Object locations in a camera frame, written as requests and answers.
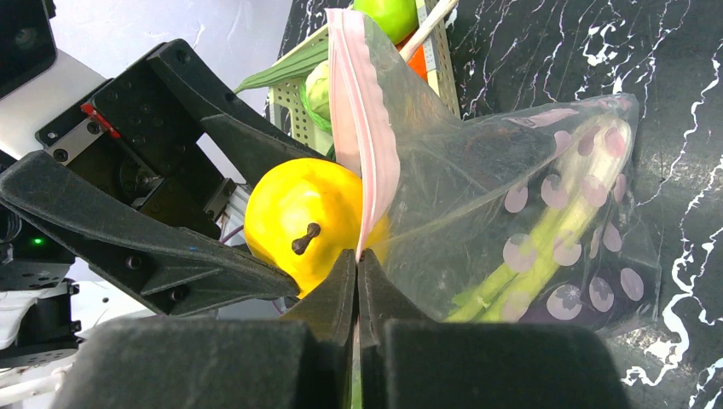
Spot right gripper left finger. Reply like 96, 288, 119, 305
53, 250, 356, 408

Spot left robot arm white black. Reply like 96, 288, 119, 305
1, 39, 313, 368

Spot green cabbage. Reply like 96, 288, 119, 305
304, 60, 331, 126

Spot green celery stalk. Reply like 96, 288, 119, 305
447, 114, 634, 322

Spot green ridged luffa gourd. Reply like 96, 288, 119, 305
234, 40, 328, 94

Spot yellow lemon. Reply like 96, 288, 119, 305
244, 158, 363, 298

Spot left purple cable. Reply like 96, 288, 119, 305
218, 223, 246, 246

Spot green onion with white root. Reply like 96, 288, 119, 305
399, 0, 459, 62

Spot green apple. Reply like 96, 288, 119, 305
352, 0, 418, 44

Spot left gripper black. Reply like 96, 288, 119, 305
1, 39, 322, 316

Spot cream woven basket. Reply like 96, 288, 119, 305
266, 9, 460, 174

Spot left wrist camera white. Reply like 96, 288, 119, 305
1, 1, 106, 164

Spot orange fruit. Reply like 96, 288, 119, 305
396, 33, 428, 83

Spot clear zip top bag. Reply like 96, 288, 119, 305
325, 8, 663, 340

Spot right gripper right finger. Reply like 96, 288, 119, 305
357, 251, 630, 408

